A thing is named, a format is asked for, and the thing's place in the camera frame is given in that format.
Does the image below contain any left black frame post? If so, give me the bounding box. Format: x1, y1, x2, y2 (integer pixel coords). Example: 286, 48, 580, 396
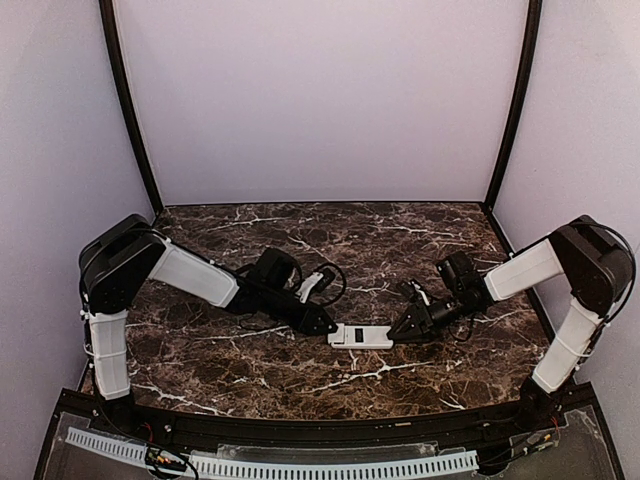
98, 0, 164, 216

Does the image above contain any black front rail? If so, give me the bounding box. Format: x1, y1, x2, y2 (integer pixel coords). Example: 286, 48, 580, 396
133, 402, 523, 448

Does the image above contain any white slotted cable duct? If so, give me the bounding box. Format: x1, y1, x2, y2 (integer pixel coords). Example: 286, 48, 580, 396
65, 427, 479, 479

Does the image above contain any black frame post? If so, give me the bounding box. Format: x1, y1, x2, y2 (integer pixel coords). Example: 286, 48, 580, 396
98, 0, 164, 216
484, 0, 543, 211

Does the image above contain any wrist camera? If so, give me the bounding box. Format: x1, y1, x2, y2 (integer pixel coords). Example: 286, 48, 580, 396
295, 262, 347, 306
396, 280, 431, 306

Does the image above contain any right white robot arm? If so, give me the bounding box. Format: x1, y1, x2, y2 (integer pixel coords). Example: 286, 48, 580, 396
388, 215, 637, 394

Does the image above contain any right black frame post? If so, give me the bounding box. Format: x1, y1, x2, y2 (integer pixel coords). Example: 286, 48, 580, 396
484, 0, 543, 211

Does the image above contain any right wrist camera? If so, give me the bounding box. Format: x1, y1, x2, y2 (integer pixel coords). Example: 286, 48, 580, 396
396, 280, 431, 306

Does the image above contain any white remote control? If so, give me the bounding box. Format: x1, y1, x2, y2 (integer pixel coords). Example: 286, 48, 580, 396
327, 323, 394, 350

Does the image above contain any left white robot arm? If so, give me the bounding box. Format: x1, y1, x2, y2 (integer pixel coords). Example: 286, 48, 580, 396
78, 214, 338, 401

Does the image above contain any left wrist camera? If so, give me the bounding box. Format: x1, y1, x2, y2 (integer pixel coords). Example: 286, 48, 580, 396
295, 262, 347, 306

